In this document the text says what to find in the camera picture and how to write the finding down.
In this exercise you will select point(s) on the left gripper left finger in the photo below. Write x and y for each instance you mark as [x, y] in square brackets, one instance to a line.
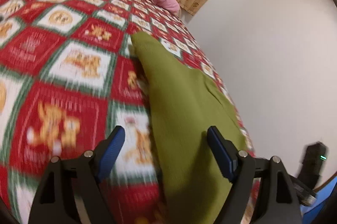
[54, 201]

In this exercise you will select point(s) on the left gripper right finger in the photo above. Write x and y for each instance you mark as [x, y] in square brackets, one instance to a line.
[276, 201]

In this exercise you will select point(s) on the green orange striped sweater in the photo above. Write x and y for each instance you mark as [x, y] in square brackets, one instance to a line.
[184, 103]

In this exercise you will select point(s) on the red patchwork bear bedspread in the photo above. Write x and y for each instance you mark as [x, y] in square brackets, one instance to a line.
[68, 74]

